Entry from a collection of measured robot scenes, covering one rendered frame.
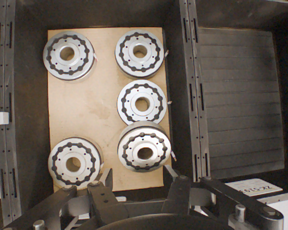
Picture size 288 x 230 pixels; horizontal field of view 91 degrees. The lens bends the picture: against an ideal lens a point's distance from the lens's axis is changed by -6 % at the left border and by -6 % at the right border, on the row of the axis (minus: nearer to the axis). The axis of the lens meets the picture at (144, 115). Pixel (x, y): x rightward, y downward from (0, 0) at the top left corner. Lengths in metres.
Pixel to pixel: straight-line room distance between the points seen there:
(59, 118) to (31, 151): 0.09
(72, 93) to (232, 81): 0.38
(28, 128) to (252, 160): 0.49
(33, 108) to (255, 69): 0.51
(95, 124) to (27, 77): 0.15
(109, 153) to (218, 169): 0.26
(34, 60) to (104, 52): 0.14
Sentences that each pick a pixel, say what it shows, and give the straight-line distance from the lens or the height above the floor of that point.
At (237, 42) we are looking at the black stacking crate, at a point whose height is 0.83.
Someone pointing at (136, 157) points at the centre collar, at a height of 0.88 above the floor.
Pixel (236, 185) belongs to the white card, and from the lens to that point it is 0.39.
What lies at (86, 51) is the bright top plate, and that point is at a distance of 0.35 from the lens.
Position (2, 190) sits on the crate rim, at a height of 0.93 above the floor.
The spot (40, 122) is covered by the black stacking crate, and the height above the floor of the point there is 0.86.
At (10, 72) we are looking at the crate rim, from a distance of 0.31.
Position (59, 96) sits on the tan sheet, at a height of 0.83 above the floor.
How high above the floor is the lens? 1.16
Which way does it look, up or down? 84 degrees down
